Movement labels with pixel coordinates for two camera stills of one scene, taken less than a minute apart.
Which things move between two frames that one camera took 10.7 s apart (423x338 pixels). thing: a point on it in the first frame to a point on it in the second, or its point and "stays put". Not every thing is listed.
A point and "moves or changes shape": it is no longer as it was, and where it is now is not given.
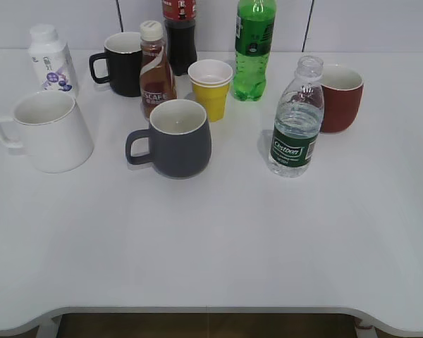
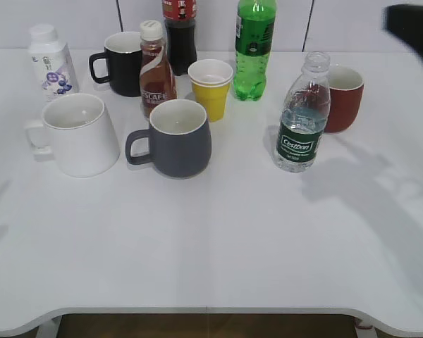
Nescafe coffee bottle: x=158 y=84 stays put
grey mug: x=179 y=139 stays put
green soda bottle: x=254 y=23 stays put
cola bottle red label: x=180 y=27 stays put
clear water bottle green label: x=299 y=120 moves or changes shape
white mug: x=49 y=127 to x=77 y=129
